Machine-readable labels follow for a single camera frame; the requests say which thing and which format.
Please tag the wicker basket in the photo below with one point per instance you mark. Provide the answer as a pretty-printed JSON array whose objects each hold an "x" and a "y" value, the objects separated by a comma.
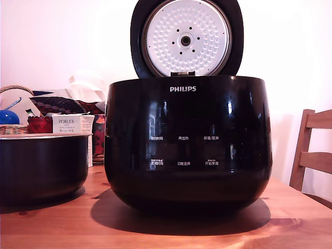
[{"x": 13, "y": 129}]

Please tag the blue round ball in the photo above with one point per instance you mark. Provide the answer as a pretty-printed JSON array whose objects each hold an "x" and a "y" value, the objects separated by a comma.
[{"x": 9, "y": 117}]

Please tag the red floral box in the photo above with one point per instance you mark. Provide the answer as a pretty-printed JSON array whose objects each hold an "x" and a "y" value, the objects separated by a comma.
[{"x": 98, "y": 140}]

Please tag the wooden chair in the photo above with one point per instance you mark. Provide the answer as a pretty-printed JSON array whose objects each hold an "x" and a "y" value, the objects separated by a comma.
[{"x": 313, "y": 158}]

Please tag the white Porlex box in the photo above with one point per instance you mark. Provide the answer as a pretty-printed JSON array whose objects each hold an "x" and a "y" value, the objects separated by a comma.
[{"x": 66, "y": 124}]

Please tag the white plate with blue mark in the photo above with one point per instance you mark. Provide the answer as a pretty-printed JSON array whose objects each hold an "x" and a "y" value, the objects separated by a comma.
[{"x": 24, "y": 99}]

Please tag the dark patterned cushion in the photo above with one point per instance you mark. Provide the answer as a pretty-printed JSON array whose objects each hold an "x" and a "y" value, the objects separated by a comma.
[{"x": 59, "y": 103}]

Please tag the rice cooker lid with steel plate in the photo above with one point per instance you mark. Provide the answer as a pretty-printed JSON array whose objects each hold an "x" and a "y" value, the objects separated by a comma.
[{"x": 186, "y": 39}]

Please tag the white cloth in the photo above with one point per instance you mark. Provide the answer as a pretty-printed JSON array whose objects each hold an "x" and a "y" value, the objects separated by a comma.
[{"x": 85, "y": 85}]

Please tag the black pot with metal rim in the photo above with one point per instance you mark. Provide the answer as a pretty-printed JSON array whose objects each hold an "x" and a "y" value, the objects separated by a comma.
[{"x": 41, "y": 168}]

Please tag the black Philips rice cooker body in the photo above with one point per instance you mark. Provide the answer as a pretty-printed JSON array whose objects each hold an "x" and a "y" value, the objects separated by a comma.
[{"x": 186, "y": 181}]

